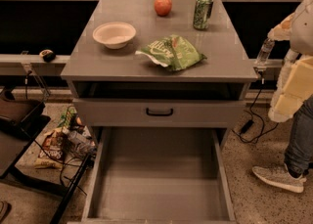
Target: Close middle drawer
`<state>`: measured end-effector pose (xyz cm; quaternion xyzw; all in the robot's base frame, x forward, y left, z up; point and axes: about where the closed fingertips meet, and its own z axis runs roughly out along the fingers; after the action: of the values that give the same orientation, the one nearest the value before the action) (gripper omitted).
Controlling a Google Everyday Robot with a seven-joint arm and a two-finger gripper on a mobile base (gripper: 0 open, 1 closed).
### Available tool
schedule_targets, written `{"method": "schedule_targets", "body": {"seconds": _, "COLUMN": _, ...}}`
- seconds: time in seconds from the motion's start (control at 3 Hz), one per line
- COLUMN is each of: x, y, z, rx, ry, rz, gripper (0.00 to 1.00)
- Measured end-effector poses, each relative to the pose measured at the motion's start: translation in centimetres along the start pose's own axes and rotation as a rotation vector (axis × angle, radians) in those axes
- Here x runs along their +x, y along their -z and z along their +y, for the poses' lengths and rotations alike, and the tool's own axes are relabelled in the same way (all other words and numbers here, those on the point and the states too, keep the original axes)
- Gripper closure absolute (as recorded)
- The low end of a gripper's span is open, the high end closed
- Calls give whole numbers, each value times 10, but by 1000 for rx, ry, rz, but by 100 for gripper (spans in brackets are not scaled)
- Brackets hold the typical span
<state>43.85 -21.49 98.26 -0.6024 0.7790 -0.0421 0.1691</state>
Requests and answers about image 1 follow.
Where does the gray drawer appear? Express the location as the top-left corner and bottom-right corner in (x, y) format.
(69, 127), (237, 224)
(73, 99), (246, 128)

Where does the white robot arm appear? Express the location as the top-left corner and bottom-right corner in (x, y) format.
(268, 0), (313, 122)

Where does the gray drawer cabinet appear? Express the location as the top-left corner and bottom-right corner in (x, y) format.
(62, 0), (256, 142)

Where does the green chip bag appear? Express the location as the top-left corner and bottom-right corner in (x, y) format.
(135, 34), (205, 71)

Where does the white bowl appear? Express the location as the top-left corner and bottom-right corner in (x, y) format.
(93, 22), (136, 50)

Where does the plastic bottle on floor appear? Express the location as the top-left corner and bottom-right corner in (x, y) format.
(67, 131), (97, 157)

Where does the green bag on floor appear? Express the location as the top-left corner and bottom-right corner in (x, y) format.
(58, 106), (76, 129)

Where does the red apple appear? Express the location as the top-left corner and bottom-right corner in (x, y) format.
(154, 0), (172, 17)

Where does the green soda can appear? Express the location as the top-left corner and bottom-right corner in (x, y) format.
(193, 0), (213, 30)

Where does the black yellow tape measure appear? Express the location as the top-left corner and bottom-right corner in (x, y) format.
(39, 49), (56, 63)

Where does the brown snack bag on floor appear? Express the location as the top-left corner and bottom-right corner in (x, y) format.
(34, 128), (66, 169)

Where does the clear water bottle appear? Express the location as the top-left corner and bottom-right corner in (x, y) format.
(255, 38), (275, 67)

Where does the black cart at left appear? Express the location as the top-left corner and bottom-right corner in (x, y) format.
(0, 100), (90, 224)

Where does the gray knit sneaker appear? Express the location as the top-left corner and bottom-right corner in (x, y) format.
(252, 165), (306, 194)

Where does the person leg in jeans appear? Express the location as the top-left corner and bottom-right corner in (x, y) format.
(285, 96), (313, 178)

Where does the black power cable with adapter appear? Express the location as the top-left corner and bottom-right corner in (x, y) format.
(232, 77), (280, 145)

